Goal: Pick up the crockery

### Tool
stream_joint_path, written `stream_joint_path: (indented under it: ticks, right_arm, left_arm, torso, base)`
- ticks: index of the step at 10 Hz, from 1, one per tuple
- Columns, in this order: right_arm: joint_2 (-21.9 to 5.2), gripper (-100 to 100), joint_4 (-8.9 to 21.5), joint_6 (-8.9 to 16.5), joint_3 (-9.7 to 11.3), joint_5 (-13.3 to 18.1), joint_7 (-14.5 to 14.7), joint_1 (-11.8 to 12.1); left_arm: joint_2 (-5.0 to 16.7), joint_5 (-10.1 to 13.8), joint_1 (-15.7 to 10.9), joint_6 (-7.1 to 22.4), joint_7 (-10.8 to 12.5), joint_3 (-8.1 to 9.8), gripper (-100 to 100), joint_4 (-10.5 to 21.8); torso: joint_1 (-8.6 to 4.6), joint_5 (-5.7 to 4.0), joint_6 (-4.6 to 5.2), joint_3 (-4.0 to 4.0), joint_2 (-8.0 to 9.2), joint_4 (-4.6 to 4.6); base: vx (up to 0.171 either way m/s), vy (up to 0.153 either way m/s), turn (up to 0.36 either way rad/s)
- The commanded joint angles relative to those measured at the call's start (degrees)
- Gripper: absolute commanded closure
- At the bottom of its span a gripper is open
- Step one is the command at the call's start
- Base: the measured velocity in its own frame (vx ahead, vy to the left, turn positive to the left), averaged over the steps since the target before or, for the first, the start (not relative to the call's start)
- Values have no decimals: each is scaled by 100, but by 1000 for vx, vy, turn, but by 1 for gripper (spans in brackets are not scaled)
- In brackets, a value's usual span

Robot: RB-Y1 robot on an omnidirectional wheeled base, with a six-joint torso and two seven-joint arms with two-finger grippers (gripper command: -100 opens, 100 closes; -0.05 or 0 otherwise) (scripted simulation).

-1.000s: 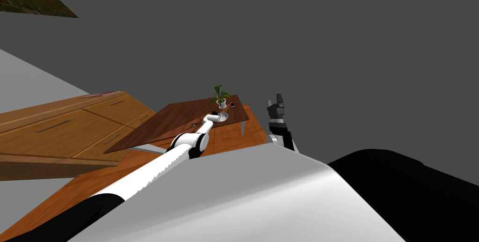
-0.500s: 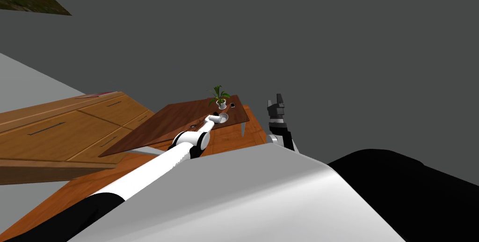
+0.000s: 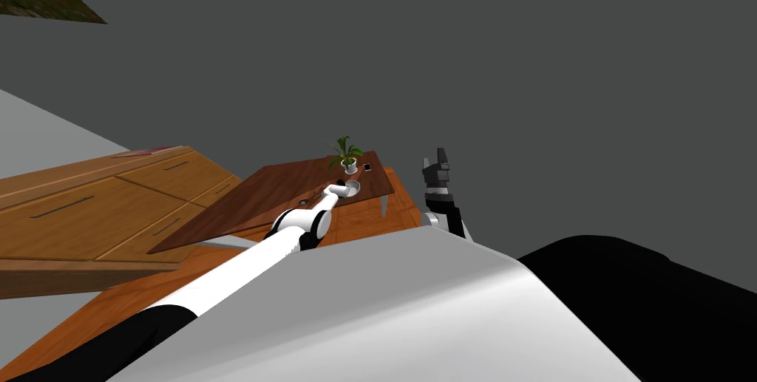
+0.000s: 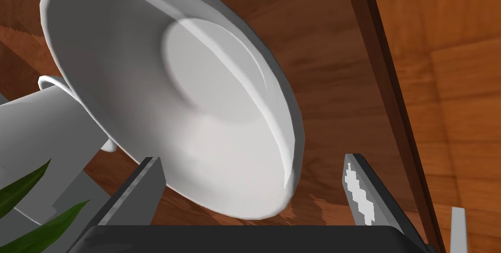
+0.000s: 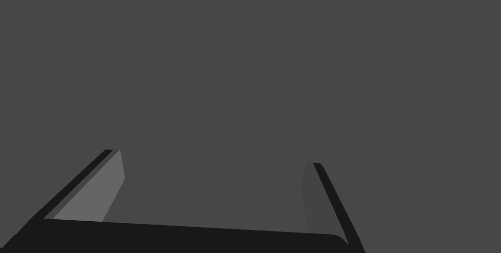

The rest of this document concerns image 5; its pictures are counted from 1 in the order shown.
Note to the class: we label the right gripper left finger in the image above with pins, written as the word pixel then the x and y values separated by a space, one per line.
pixel 94 190

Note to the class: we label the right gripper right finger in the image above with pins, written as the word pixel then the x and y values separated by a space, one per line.
pixel 323 206

